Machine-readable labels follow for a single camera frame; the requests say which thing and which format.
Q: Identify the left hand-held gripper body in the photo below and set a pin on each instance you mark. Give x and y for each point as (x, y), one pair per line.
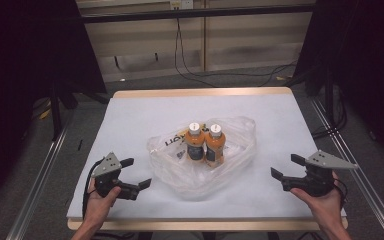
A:
(108, 173)

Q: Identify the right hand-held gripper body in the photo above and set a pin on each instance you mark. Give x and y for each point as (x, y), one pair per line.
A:
(320, 176)

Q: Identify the clear plastic bag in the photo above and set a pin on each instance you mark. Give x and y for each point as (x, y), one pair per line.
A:
(180, 180)

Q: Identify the person's right hand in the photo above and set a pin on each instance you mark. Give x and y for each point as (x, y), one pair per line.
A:
(326, 206)

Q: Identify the person's left hand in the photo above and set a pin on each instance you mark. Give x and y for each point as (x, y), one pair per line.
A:
(100, 206)

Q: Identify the white table mat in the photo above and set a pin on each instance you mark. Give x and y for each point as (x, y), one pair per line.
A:
(130, 120)

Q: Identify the orange drink bottle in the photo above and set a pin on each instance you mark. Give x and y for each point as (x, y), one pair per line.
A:
(195, 143)
(215, 146)

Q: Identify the black metal stand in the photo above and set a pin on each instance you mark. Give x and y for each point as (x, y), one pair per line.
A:
(329, 100)
(56, 113)

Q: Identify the yellow floor tape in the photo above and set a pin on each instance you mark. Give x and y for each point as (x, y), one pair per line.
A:
(45, 114)

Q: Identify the wooden table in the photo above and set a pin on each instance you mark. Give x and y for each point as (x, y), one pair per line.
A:
(213, 91)

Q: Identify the black curtain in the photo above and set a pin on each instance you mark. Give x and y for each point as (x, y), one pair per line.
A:
(363, 66)
(20, 66)

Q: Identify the black horizontal bar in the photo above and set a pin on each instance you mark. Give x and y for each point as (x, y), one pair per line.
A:
(196, 13)

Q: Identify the metal floor rail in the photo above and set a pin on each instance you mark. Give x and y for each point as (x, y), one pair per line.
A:
(366, 186)
(36, 186)

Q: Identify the white wall socket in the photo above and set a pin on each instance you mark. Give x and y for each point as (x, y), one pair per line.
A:
(181, 4)

